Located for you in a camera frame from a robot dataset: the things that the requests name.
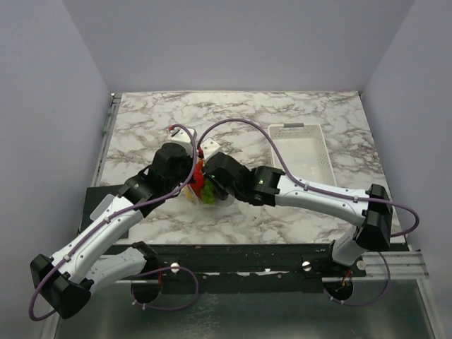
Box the green grape bunch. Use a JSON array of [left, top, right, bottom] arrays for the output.
[[201, 181, 216, 205]]

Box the red watermelon slice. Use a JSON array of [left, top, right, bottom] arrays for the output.
[[190, 160, 205, 191]]

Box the clear zip top bag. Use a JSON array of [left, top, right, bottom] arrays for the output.
[[182, 160, 234, 208]]

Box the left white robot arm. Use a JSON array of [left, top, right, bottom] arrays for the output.
[[28, 142, 197, 321]]

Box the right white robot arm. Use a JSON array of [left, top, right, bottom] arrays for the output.
[[202, 152, 393, 276]]

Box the white plastic basket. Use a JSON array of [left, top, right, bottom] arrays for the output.
[[268, 123, 336, 186]]

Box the metal table edge strip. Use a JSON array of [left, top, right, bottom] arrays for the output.
[[91, 93, 122, 186]]

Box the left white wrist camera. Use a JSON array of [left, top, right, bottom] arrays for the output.
[[168, 127, 193, 153]]

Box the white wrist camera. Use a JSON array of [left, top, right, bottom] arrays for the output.
[[168, 127, 193, 153], [201, 138, 222, 162]]

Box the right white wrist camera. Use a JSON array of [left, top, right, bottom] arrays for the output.
[[201, 138, 222, 162]]

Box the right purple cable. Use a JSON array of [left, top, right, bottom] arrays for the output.
[[198, 118, 421, 307]]

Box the purple cable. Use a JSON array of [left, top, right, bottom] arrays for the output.
[[198, 118, 421, 307], [28, 124, 201, 322]]

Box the black mounting rail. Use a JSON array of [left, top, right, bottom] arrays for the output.
[[116, 243, 368, 294]]

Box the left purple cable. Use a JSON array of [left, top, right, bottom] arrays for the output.
[[28, 124, 201, 322]]

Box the aluminium extrusion rail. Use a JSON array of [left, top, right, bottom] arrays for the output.
[[354, 251, 429, 281]]

